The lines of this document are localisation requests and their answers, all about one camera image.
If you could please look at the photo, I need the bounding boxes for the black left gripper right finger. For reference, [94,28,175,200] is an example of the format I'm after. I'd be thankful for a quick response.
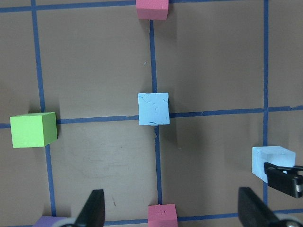
[238,187,280,227]

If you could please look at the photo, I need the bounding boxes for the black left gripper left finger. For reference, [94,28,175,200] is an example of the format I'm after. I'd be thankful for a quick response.
[75,189,105,227]

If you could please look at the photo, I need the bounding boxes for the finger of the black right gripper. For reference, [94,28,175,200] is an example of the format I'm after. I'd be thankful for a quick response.
[264,162,303,198]

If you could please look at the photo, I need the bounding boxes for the light blue foam block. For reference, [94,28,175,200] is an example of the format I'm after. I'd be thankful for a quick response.
[252,146,296,183]
[138,93,170,126]

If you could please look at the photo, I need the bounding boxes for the purple foam block near left arm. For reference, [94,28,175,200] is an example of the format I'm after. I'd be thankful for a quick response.
[32,216,67,227]

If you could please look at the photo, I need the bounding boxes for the pink foam block with dot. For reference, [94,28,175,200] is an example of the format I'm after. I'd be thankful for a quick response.
[148,204,178,227]

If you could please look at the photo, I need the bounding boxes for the green foam block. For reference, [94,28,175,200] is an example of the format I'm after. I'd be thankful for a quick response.
[10,112,58,148]

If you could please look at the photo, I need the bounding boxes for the pink foam block front left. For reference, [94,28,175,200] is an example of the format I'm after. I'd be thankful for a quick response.
[136,0,169,20]

